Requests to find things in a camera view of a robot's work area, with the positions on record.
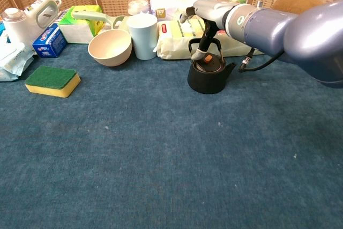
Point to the white tissue pack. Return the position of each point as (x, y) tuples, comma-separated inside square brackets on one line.
[(171, 3)]

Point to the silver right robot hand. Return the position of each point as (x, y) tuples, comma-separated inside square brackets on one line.
[(214, 13)]

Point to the beige bowl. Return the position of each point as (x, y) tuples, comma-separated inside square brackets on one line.
[(110, 52)]

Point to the pack of yellow sponges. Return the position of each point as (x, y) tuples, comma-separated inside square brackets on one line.
[(177, 44)]

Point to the small white jar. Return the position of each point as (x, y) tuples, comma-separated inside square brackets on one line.
[(138, 6)]

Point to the black lid with orange knob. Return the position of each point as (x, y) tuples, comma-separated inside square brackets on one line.
[(213, 65)]

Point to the white handheld appliance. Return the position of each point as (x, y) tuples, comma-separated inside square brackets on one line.
[(29, 22)]

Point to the blue cookie box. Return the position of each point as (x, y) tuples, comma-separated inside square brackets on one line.
[(1, 28)]

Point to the black cast iron teapot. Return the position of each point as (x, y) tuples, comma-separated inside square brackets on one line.
[(203, 81)]

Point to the blue table cloth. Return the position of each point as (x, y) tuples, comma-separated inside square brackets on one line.
[(134, 146)]

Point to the green tissue box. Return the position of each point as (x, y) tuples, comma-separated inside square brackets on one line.
[(77, 29)]

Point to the light blue cup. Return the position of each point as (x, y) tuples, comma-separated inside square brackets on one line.
[(143, 38)]

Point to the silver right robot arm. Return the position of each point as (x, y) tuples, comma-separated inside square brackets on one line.
[(294, 36)]

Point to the wet wipes pack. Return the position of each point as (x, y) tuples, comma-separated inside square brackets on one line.
[(13, 60)]

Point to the green and yellow sponge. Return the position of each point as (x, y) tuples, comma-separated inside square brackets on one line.
[(51, 77)]

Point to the blue toothpaste box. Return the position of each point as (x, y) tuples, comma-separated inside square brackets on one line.
[(49, 42)]

